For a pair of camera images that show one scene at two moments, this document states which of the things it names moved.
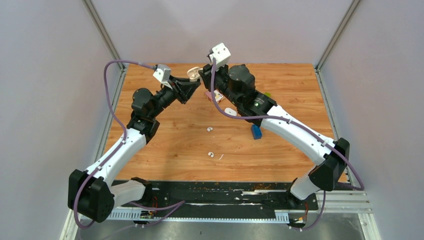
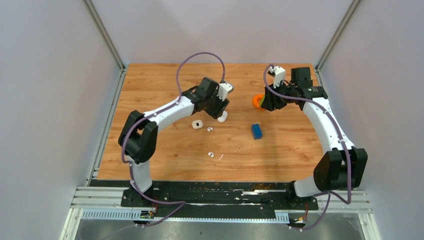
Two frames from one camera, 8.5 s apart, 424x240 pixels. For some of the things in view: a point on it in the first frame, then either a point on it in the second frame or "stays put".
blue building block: (256, 132) stays put
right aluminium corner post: (353, 6) stays put
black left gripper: (183, 88) -> (222, 106)
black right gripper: (206, 74) -> (269, 102)
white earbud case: (230, 111) -> (222, 118)
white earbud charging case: (193, 74) -> (197, 124)
